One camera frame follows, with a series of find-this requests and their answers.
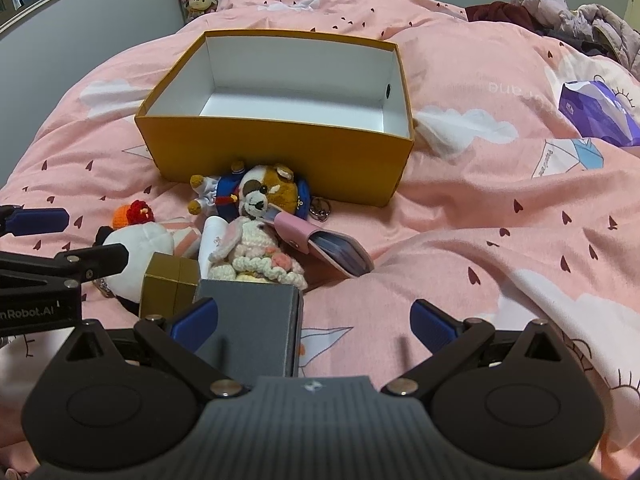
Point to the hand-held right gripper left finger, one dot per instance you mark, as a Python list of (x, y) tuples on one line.
[(192, 322)]

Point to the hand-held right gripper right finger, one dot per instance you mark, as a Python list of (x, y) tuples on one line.
[(432, 322)]

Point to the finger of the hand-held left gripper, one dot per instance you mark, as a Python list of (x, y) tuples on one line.
[(95, 257), (37, 221)]

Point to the gold box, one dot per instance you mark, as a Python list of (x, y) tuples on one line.
[(167, 285)]

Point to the grey box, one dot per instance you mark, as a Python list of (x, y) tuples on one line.
[(250, 325)]

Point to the white cream tube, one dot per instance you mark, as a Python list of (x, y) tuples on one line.
[(212, 240)]

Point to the pink card holder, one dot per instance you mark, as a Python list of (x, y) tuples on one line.
[(300, 230)]

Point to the white cardboard box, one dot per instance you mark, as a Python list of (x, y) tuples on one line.
[(275, 155)]

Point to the white plush toy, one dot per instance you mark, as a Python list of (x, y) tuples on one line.
[(140, 245)]

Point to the orange red crochet flower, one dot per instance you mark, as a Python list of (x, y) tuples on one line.
[(132, 212)]

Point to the white crochet bunny doll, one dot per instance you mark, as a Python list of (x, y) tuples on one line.
[(250, 255)]

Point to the pink printed blanket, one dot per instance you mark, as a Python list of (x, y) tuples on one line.
[(500, 210)]

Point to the brown dog plush blue uniform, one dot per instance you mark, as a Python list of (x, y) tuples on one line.
[(265, 192)]

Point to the metal keyring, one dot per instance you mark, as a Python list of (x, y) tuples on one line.
[(320, 210)]

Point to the beige plush toy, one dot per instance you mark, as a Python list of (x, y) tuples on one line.
[(201, 5)]

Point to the dark red cloth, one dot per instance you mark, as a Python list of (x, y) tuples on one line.
[(500, 12)]

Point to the lavender puffer jacket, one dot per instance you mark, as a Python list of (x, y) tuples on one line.
[(565, 10)]

